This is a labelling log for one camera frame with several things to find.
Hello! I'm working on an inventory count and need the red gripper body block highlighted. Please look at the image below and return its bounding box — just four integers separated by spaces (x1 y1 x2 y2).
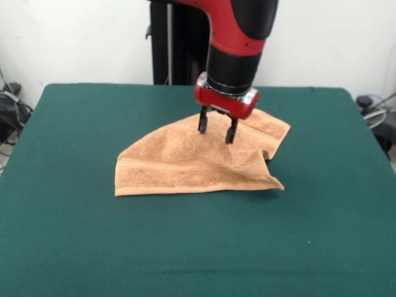
194 71 260 121

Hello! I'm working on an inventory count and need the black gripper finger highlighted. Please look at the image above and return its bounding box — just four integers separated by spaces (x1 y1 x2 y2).
224 116 239 145
197 106 210 135

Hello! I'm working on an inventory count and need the orange terry towel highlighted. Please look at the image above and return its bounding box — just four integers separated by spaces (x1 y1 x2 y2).
114 108 291 197

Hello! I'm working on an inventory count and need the black equipment block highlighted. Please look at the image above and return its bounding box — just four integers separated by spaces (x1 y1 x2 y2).
369 116 396 161

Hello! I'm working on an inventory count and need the dark green table cloth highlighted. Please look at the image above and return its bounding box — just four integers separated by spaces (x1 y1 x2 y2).
0 82 396 297

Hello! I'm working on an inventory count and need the black robot pedestal frame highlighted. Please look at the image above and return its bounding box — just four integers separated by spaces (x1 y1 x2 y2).
145 0 214 87

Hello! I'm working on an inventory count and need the black cable bundle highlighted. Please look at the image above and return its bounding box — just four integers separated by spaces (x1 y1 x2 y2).
0 92 34 146

